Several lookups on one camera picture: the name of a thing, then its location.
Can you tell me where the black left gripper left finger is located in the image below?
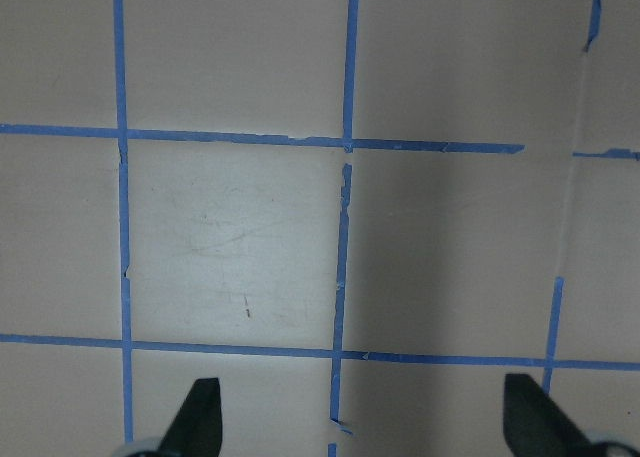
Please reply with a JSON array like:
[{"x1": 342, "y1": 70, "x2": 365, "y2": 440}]
[{"x1": 158, "y1": 378, "x2": 223, "y2": 457}]

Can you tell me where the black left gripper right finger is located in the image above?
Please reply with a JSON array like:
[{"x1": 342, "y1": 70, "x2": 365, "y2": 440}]
[{"x1": 502, "y1": 373, "x2": 608, "y2": 457}]

